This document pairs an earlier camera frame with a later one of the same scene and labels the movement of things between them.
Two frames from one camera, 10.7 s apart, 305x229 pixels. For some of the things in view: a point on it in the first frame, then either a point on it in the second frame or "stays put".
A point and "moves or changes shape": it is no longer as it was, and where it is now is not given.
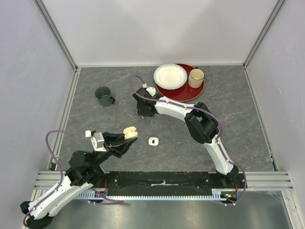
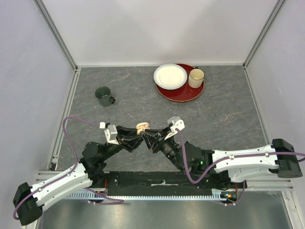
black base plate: x=170 y=183 stays put
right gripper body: x=140 y=110 → x=161 y=140
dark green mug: x=103 y=93 stays put
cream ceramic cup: x=196 y=78 stays put
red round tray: x=186 y=93 stays put
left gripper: x=116 y=144 → x=132 y=139
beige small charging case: x=130 y=132 moves or changes shape
